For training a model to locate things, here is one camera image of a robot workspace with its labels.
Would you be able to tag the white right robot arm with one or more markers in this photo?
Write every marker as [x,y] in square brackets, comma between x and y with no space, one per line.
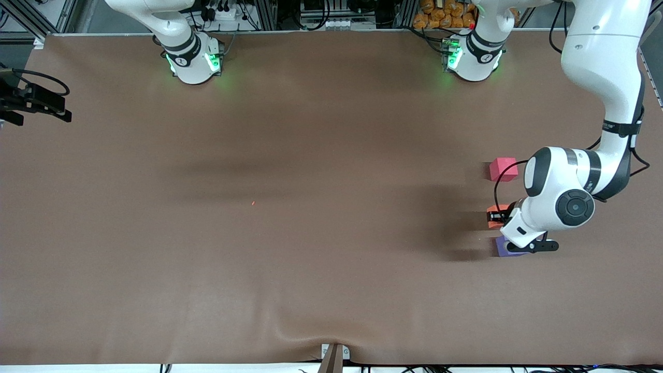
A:
[189,57]

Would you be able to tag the purple foam block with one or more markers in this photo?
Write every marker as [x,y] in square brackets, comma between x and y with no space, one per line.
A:
[505,250]

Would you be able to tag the metal camera post bracket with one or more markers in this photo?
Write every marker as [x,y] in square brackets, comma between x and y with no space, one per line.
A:
[334,357]

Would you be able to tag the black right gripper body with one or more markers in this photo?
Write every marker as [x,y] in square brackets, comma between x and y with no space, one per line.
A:
[14,100]

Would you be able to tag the brown table mat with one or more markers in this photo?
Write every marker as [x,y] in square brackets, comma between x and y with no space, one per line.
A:
[331,290]

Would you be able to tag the orange foam block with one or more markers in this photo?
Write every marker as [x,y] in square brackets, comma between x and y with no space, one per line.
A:
[494,225]

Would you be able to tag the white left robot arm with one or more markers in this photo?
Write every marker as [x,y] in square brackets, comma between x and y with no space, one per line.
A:
[601,62]

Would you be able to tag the bag of orange snacks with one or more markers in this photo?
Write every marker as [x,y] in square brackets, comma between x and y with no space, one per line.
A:
[445,14]

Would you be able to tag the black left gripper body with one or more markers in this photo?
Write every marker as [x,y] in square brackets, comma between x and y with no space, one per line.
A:
[509,212]

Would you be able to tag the white power strip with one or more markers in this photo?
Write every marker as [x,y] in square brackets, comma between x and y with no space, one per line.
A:
[225,13]

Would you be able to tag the pink foam block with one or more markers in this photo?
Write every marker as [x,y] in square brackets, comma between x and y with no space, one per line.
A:
[501,168]

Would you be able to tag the white terminal block row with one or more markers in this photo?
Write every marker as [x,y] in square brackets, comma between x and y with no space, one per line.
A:
[339,23]

